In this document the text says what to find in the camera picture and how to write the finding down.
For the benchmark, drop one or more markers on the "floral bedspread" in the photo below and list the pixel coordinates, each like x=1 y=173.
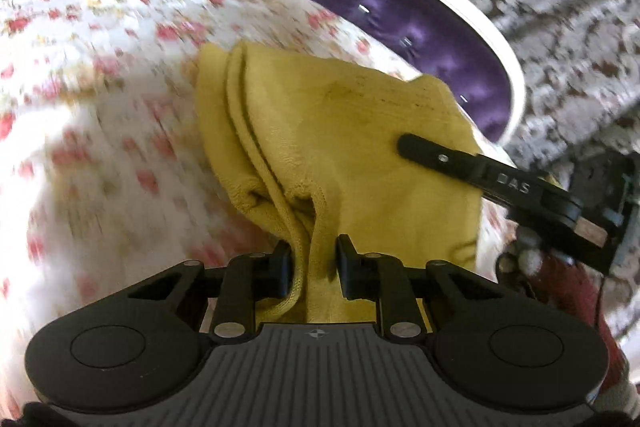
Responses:
x=100 y=107

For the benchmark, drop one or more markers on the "person's right forearm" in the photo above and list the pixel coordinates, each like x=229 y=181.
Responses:
x=575 y=302

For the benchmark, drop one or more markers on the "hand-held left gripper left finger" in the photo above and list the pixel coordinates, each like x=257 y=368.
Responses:
x=283 y=269

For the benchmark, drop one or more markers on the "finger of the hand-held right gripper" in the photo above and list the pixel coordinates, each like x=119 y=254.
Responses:
x=450 y=159

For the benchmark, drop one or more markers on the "mustard yellow knit sweater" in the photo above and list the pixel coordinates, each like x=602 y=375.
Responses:
x=375 y=147

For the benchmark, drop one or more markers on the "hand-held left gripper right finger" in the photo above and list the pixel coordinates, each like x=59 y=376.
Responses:
x=346 y=269

